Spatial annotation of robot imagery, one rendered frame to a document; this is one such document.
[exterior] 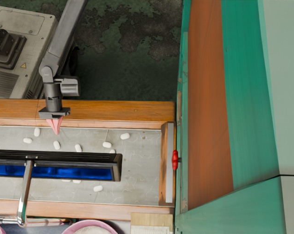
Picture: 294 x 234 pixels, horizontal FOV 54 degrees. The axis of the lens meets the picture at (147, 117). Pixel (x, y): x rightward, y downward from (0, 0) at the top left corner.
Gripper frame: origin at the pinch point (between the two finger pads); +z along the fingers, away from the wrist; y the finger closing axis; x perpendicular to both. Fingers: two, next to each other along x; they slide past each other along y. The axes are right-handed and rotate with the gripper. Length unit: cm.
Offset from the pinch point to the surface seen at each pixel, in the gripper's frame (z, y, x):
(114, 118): -2.6, 20.3, 10.4
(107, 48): -18, -5, 122
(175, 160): -14, 44, -44
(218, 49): -40, 46, -74
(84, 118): -2.3, 7.9, 10.3
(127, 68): -5, 11, 111
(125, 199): 23.5, 27.1, -7.8
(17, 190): 22.6, -15.7, -6.7
